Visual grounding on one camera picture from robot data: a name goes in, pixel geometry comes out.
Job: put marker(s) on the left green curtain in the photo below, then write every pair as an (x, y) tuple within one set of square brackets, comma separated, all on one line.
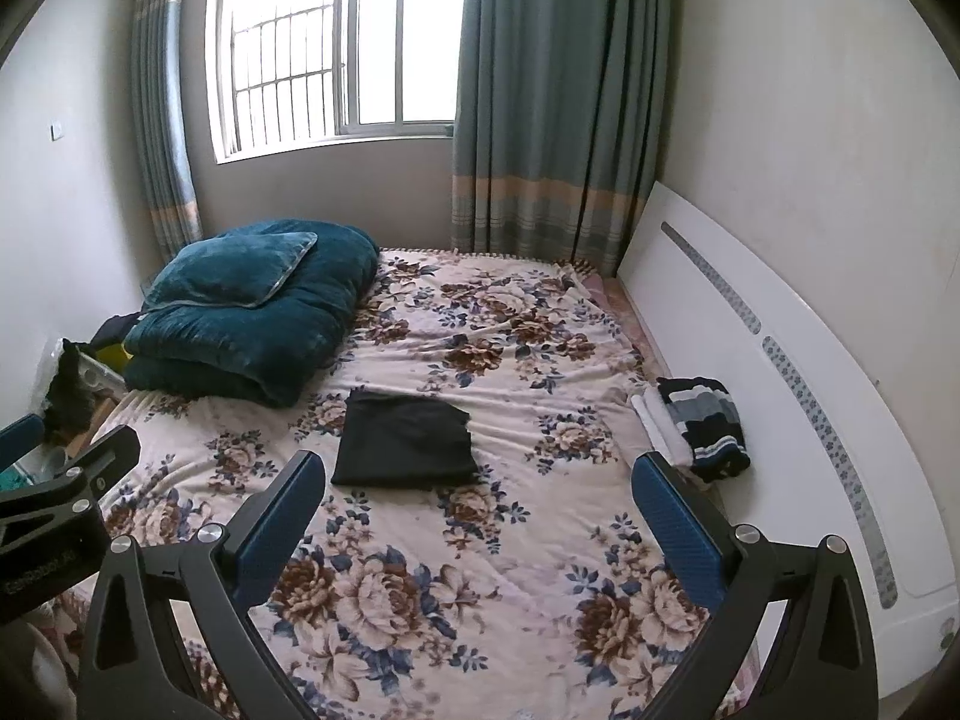
[(158, 123)]

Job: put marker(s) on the dark striped sweater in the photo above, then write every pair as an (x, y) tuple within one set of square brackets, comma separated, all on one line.
[(403, 442)]

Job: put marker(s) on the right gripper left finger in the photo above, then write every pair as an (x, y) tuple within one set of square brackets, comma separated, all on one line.
[(134, 662)]

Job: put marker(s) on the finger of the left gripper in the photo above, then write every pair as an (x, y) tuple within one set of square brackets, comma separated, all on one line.
[(76, 488), (19, 438)]

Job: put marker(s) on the white headboard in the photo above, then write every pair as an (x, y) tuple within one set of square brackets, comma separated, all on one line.
[(827, 454)]

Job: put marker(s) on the teal velvet pillow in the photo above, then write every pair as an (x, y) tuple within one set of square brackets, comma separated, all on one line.
[(242, 270)]

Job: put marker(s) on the black clothes on chair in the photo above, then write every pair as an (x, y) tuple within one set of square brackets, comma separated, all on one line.
[(68, 404)]

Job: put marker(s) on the teal folded quilt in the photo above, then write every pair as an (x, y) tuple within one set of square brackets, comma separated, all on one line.
[(267, 354)]

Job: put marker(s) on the green curtain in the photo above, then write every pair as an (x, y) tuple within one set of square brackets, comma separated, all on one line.
[(558, 126), (158, 123)]

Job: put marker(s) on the window with bars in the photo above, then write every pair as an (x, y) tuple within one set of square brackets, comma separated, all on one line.
[(290, 74)]

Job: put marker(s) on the folded striped garment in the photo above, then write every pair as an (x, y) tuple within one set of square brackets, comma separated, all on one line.
[(707, 419)]

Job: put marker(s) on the right green curtain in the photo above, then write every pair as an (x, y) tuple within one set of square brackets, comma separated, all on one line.
[(558, 126)]

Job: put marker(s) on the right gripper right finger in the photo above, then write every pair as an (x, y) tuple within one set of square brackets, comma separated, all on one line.
[(822, 661)]

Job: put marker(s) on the folded white garment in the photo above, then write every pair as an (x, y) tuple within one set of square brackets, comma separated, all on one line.
[(660, 428)]

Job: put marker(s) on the yellow box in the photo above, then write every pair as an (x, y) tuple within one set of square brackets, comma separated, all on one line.
[(114, 356)]

